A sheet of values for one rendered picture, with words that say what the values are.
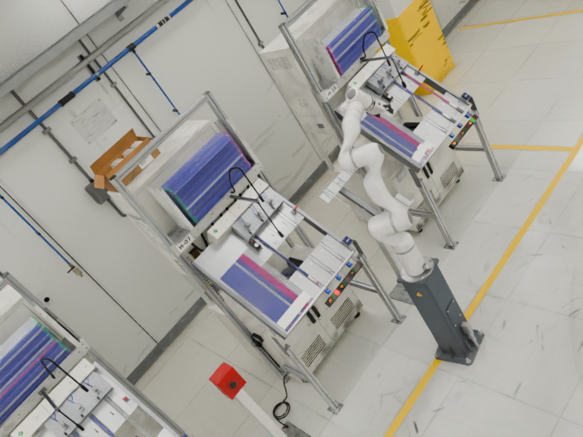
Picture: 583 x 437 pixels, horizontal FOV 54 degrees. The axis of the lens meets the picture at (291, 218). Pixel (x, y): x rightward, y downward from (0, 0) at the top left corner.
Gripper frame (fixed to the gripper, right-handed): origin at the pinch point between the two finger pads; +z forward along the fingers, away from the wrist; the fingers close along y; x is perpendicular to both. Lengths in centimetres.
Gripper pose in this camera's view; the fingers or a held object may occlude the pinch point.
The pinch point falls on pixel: (385, 113)
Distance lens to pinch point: 339.7
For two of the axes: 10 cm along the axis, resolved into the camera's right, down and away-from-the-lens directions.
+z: 7.0, 2.0, 6.9
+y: -7.2, 1.1, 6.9
